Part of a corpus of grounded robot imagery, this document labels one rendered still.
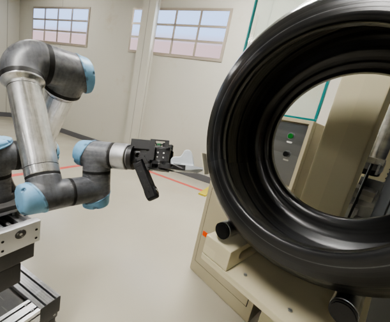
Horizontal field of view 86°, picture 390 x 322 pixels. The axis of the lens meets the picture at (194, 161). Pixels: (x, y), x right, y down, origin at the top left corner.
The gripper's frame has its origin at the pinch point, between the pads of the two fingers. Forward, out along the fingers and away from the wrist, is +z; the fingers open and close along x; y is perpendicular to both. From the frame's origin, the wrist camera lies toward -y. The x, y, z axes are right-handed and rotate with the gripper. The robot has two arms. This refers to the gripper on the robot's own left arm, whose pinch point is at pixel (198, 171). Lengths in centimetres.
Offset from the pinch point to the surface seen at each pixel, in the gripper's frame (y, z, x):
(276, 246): -14.9, 17.7, -12.4
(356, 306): -22.5, 30.7, -16.3
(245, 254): -22.2, 15.5, 7.3
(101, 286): -72, -59, 83
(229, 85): 20.3, 5.7, -10.1
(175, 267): -67, -16, 116
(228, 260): -22.4, 10.0, -0.1
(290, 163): 15, 47, 61
